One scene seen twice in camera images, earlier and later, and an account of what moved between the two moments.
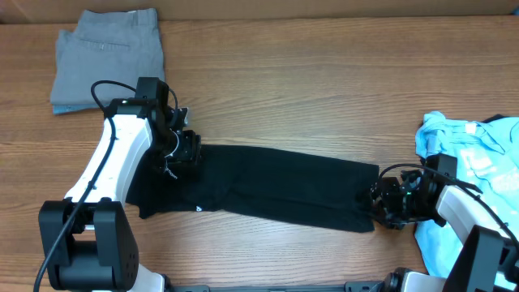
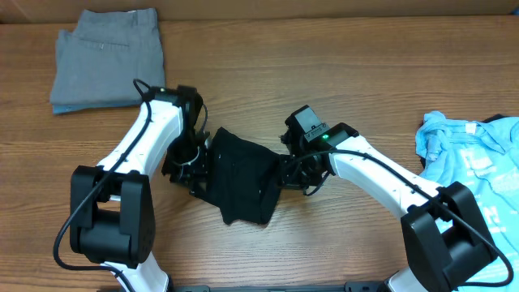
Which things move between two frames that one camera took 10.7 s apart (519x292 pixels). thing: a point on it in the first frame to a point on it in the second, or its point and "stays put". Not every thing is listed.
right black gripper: [384, 190] to [288, 179]
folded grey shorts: [121, 45] stays put
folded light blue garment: [58, 109] stays put
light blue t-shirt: [486, 157] stays put
